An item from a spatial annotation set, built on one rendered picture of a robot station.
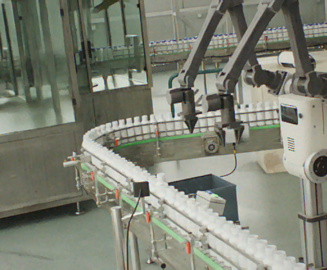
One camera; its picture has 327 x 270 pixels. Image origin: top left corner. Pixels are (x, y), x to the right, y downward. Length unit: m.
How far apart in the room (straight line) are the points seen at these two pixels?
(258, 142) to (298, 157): 1.92
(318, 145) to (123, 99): 5.72
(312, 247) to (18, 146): 3.74
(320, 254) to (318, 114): 0.67
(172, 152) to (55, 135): 1.82
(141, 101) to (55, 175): 2.48
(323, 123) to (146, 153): 2.09
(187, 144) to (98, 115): 3.72
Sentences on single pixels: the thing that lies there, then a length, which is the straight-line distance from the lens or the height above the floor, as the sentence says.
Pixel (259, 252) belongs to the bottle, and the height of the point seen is 1.13.
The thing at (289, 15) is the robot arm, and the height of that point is 1.88.
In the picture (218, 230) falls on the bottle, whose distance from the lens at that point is 2.64.
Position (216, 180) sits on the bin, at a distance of 4.05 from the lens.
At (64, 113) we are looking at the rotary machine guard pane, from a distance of 6.56.
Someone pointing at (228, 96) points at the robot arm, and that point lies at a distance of 2.74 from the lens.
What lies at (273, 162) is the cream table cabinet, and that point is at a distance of 7.53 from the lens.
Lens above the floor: 2.02
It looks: 12 degrees down
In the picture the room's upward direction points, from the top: 6 degrees counter-clockwise
